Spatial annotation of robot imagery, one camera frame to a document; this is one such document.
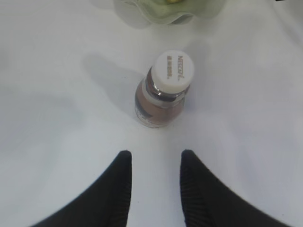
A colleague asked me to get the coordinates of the green wavy glass plate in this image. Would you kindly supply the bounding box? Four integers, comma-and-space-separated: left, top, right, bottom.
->
113, 0, 226, 29

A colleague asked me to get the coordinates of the sugared bread loaf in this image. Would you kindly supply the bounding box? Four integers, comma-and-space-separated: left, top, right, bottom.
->
165, 0, 183, 4

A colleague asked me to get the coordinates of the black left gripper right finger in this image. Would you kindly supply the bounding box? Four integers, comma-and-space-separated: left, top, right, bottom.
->
180, 149, 286, 227

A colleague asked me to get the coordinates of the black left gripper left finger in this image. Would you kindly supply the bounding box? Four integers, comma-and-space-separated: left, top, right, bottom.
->
35, 150, 132, 227

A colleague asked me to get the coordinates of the brown Nescafe coffee bottle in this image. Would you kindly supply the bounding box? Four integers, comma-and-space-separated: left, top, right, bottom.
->
134, 50, 195, 128

